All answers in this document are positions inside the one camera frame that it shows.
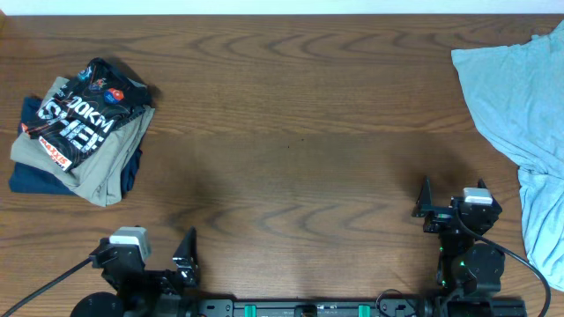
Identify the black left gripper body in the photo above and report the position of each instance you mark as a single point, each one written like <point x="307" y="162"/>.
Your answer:
<point x="158" y="284"/>

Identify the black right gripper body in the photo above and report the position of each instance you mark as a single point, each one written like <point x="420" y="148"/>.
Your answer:
<point x="449" y="238"/>

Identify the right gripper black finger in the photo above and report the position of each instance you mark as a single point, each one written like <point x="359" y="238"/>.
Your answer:
<point x="423" y="204"/>
<point x="482" y="184"/>

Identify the black orange-patterned sports shirt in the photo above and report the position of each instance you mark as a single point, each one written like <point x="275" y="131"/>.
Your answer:
<point x="76" y="121"/>

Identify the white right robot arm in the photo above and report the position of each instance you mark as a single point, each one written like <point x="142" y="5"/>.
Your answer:
<point x="469" y="271"/>

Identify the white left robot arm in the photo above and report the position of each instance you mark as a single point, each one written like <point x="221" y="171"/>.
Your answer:
<point x="105" y="304"/>

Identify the folded khaki trousers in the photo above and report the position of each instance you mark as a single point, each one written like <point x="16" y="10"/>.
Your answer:
<point x="97" y="178"/>

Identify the light grey t-shirt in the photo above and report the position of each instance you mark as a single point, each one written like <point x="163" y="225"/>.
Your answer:
<point x="515" y="97"/>

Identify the folded navy blue garment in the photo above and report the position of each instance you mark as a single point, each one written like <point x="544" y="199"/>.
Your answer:
<point x="30" y="180"/>

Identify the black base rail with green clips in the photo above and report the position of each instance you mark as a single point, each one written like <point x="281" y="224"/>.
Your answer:
<point x="389" y="303"/>

